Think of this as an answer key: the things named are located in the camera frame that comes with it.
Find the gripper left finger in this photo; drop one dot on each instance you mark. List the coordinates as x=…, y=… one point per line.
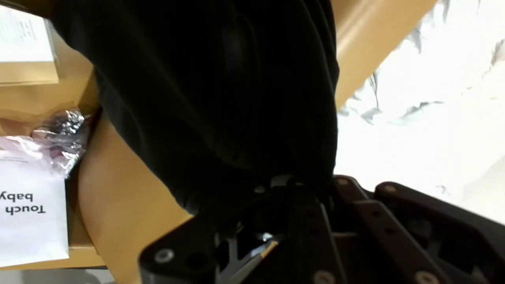
x=189, y=252

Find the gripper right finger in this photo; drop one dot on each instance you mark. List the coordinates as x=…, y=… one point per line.
x=430, y=221

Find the black cloth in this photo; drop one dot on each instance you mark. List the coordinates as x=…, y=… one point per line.
x=221, y=102

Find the cardboard box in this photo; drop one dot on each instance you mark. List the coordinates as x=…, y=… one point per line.
x=126, y=205

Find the white sofa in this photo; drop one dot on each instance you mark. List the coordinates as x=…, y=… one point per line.
x=426, y=130

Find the clear crumpled plastic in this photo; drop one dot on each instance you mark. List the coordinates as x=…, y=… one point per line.
x=63, y=134

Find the white printed paper sheet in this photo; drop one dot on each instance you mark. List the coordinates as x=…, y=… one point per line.
x=31, y=228

